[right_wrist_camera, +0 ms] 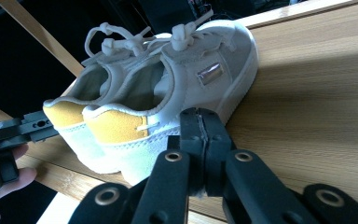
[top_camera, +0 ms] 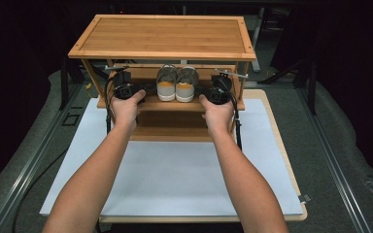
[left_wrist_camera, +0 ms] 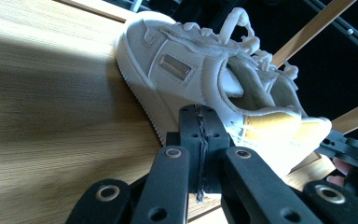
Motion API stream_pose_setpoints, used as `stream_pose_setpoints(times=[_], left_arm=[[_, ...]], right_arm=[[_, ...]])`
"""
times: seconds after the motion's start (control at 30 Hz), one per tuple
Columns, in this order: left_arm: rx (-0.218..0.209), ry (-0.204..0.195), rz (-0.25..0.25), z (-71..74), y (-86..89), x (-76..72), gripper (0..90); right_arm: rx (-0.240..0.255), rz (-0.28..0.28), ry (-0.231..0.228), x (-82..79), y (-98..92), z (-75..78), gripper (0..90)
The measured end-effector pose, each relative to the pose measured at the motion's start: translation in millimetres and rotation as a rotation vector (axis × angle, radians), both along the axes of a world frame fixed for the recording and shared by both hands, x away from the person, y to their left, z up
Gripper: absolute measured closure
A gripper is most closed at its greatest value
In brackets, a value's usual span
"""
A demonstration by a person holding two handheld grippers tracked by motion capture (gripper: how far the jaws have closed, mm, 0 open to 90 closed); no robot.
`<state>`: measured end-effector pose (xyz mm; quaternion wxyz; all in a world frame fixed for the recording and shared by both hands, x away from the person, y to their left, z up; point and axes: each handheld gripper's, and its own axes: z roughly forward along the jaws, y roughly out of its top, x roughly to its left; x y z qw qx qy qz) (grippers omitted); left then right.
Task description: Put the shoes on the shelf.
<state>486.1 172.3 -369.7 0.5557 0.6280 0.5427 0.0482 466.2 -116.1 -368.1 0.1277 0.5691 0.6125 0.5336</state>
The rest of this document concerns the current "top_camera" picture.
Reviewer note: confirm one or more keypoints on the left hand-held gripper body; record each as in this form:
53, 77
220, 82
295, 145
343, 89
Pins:
123, 86

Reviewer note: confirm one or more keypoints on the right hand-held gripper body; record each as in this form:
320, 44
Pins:
219, 92

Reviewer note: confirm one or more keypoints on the white sneaker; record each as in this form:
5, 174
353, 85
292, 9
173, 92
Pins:
166, 88
185, 89

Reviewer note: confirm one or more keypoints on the wooden shoe rack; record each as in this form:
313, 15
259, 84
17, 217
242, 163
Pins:
165, 35

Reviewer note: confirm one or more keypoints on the person's right hand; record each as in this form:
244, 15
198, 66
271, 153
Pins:
219, 116

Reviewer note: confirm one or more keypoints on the person's left hand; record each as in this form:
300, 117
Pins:
125, 111

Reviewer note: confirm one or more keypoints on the black stand leg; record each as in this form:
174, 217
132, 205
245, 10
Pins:
312, 87
64, 84

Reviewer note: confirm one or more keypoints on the white table mat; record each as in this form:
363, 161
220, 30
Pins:
175, 178

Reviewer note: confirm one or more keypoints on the metal clip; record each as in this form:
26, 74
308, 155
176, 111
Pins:
305, 198

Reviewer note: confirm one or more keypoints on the aluminium floor rail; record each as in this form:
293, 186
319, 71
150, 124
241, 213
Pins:
29, 168
333, 161

